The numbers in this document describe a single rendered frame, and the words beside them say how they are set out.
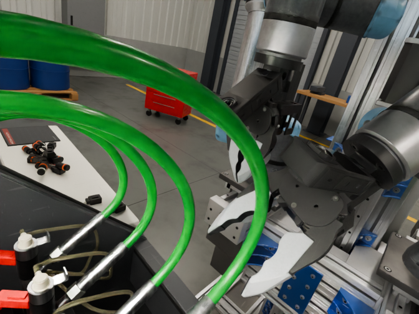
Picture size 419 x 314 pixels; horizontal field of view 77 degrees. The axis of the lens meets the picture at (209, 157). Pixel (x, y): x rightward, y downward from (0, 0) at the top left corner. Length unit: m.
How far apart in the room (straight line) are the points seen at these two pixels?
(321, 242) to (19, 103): 0.27
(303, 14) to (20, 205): 0.50
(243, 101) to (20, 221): 0.40
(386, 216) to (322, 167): 0.75
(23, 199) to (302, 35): 0.48
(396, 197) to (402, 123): 0.60
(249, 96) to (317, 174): 0.17
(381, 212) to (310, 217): 0.70
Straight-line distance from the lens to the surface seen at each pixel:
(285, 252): 0.29
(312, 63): 6.60
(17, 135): 1.17
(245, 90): 0.37
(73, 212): 0.56
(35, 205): 0.52
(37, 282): 0.41
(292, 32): 0.39
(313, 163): 0.23
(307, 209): 0.30
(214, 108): 0.15
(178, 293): 0.61
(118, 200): 0.48
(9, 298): 0.45
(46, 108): 0.20
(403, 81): 0.81
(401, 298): 0.81
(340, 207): 0.30
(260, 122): 0.40
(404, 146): 0.33
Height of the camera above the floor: 1.43
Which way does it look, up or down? 24 degrees down
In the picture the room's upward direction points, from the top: 13 degrees clockwise
